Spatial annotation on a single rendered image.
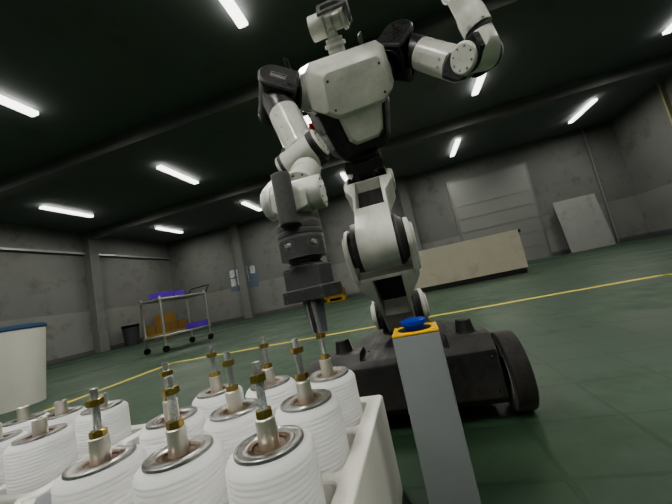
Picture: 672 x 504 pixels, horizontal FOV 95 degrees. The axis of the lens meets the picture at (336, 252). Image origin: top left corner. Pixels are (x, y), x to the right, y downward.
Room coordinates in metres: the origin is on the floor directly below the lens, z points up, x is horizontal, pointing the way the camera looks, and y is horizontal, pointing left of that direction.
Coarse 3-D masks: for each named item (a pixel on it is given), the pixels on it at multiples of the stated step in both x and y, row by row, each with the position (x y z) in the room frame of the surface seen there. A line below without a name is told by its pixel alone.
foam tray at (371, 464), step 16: (368, 400) 0.62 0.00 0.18; (368, 416) 0.55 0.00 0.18; (384, 416) 0.61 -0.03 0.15; (352, 432) 0.51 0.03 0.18; (368, 432) 0.50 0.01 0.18; (384, 432) 0.58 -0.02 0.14; (352, 448) 0.46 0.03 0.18; (368, 448) 0.45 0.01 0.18; (384, 448) 0.55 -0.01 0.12; (352, 464) 0.42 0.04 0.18; (368, 464) 0.44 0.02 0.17; (384, 464) 0.53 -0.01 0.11; (336, 480) 0.39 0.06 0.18; (352, 480) 0.39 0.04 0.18; (368, 480) 0.42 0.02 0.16; (384, 480) 0.51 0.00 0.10; (400, 480) 0.63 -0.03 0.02; (336, 496) 0.37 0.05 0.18; (352, 496) 0.36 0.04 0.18; (368, 496) 0.41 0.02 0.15; (384, 496) 0.49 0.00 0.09; (400, 496) 0.60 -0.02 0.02
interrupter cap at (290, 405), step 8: (312, 392) 0.49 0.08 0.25; (320, 392) 0.49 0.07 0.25; (328, 392) 0.48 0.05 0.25; (288, 400) 0.48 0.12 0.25; (296, 400) 0.48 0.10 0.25; (320, 400) 0.45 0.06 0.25; (328, 400) 0.45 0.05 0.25; (280, 408) 0.46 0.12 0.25; (288, 408) 0.45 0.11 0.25; (296, 408) 0.44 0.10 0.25; (304, 408) 0.43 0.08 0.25; (312, 408) 0.43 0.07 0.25
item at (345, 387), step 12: (348, 372) 0.58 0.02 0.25; (312, 384) 0.55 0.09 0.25; (324, 384) 0.54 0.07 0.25; (336, 384) 0.54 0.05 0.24; (348, 384) 0.55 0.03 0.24; (348, 396) 0.55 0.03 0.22; (348, 408) 0.54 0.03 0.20; (360, 408) 0.57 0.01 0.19; (348, 420) 0.54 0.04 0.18; (360, 420) 0.56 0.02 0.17
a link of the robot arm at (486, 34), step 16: (448, 0) 0.72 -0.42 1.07; (464, 0) 0.70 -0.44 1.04; (480, 0) 0.70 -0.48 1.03; (464, 16) 0.71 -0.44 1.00; (480, 16) 0.70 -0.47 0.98; (464, 32) 0.73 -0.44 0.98; (480, 32) 0.71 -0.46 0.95; (496, 32) 0.72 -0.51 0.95; (480, 48) 0.71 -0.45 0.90; (496, 48) 0.74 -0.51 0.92; (480, 64) 0.74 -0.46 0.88
